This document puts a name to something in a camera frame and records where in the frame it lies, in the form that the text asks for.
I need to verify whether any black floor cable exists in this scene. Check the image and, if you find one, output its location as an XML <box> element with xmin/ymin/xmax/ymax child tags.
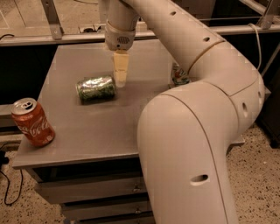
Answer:
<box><xmin>0</xmin><ymin>143</ymin><xmax>25</xmax><ymax>207</ymax></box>

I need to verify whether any white soda can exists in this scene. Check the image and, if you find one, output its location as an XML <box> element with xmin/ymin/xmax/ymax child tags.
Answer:
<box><xmin>171</xmin><ymin>62</ymin><xmax>190</xmax><ymax>86</ymax></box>

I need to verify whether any red Coca-Cola can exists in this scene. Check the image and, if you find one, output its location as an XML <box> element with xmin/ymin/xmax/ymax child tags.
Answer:
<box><xmin>11</xmin><ymin>98</ymin><xmax>55</xmax><ymax>147</ymax></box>

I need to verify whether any grey drawer cabinet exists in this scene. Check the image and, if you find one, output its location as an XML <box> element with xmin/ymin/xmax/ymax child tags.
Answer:
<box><xmin>11</xmin><ymin>38</ymin><xmax>272</xmax><ymax>224</ymax></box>

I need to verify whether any white cable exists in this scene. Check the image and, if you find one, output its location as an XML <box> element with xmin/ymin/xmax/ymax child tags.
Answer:
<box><xmin>248</xmin><ymin>23</ymin><xmax>263</xmax><ymax>72</ymax></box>

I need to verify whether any green soda can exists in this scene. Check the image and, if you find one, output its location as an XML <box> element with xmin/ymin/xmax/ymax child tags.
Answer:
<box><xmin>75</xmin><ymin>75</ymin><xmax>116</xmax><ymax>102</ymax></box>

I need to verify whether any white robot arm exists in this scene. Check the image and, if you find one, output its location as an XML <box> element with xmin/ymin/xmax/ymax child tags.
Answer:
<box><xmin>105</xmin><ymin>0</ymin><xmax>264</xmax><ymax>224</ymax></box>

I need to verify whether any metal railing frame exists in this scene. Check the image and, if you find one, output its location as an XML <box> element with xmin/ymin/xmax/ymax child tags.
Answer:
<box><xmin>0</xmin><ymin>0</ymin><xmax>280</xmax><ymax>47</ymax></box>

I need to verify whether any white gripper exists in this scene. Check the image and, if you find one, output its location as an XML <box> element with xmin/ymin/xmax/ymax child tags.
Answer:
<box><xmin>105</xmin><ymin>23</ymin><xmax>136</xmax><ymax>88</ymax></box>

